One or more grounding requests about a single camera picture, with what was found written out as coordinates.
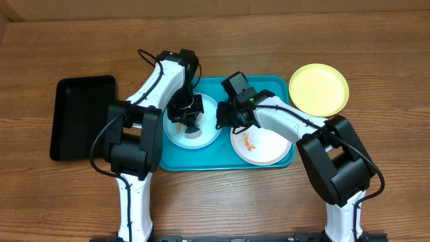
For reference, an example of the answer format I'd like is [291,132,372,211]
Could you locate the light blue plate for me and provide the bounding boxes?
[163,93,221,149]

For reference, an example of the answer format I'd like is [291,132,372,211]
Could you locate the yellow-green plate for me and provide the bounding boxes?
[288,63,349,117]

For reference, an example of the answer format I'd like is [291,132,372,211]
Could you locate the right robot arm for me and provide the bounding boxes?
[216,71,378,241]

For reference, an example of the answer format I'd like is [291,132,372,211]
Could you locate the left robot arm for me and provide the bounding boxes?
[101,49,204,241]

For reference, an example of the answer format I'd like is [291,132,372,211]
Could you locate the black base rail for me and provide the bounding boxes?
[89,232,389,242]

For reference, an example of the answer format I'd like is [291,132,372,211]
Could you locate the teal plastic serving tray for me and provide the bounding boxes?
[160,77,293,171]

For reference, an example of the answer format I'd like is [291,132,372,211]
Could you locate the black rectangular tray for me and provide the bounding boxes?
[50,75,118,161]

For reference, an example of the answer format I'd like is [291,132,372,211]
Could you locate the white plate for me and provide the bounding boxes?
[230,126,295,167]

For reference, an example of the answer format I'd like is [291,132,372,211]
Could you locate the green and white sponge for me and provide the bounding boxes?
[184,126,202,139]

